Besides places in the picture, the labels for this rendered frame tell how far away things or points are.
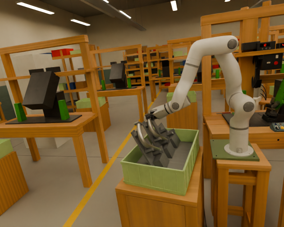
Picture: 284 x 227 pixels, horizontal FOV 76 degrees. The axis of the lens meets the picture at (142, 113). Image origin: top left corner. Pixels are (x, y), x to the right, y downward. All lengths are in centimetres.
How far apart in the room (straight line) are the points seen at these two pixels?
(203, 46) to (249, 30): 109
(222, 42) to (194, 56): 16
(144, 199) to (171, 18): 1134
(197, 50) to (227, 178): 88
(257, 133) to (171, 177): 92
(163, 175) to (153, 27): 1130
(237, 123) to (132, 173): 77
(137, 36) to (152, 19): 130
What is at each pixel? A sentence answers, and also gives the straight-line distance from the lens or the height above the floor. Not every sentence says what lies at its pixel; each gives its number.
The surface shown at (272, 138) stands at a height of 85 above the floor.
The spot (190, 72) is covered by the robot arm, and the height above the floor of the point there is 147.
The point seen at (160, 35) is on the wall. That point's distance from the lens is 1198.
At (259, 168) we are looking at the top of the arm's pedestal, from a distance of 143.
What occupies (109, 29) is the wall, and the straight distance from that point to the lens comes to 1284.
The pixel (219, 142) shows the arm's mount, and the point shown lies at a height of 87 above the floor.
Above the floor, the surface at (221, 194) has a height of 59.
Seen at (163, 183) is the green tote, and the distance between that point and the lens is 117.
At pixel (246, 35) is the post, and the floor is 170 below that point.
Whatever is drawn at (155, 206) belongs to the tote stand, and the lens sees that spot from 125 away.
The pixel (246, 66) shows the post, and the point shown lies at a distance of 225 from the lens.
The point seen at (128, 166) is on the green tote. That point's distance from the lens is 122.
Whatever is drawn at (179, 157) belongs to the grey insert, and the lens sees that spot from 143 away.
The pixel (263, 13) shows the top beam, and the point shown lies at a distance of 231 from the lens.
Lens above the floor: 157
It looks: 16 degrees down
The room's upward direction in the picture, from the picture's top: 6 degrees counter-clockwise
